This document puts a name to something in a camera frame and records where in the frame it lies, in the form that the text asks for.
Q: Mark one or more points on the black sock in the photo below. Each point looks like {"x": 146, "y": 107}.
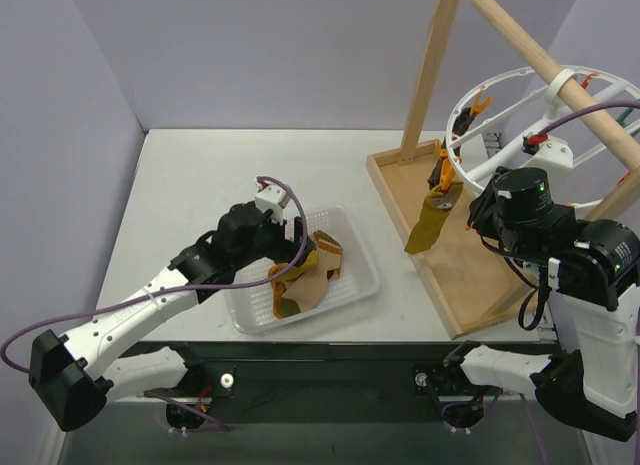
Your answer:
{"x": 463, "y": 122}
{"x": 435, "y": 176}

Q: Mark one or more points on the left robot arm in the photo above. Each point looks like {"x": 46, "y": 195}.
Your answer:
{"x": 200, "y": 270}

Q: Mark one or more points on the orange clip upper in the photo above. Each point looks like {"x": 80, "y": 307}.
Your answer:
{"x": 446, "y": 174}

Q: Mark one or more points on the white round sock hanger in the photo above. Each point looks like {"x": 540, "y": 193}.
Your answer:
{"x": 619, "y": 93}

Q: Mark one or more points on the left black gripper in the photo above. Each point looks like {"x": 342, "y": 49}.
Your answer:
{"x": 300, "y": 236}

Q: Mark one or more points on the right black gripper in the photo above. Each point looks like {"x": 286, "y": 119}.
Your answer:
{"x": 480, "y": 211}

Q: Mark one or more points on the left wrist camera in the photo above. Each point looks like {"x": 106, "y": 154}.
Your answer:
{"x": 271, "y": 199}

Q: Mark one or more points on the orange clip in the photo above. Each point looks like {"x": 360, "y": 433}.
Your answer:
{"x": 446, "y": 174}
{"x": 480, "y": 103}

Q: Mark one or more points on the olive yellow sock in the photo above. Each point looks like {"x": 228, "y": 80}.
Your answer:
{"x": 435, "y": 210}
{"x": 310, "y": 263}

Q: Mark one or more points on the black sock right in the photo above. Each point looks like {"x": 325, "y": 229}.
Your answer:
{"x": 435, "y": 176}

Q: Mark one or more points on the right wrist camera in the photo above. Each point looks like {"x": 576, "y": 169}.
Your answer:
{"x": 549, "y": 153}

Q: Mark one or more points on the black sock left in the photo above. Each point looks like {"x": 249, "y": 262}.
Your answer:
{"x": 463, "y": 122}

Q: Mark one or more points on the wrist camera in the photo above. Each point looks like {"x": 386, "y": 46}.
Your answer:
{"x": 271, "y": 199}
{"x": 549, "y": 153}

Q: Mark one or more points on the orange clip rear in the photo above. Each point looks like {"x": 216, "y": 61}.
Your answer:
{"x": 480, "y": 103}

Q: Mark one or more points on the white plastic basket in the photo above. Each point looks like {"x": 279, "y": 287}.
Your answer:
{"x": 251, "y": 309}

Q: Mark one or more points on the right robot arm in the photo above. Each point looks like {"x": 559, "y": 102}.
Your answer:
{"x": 594, "y": 267}

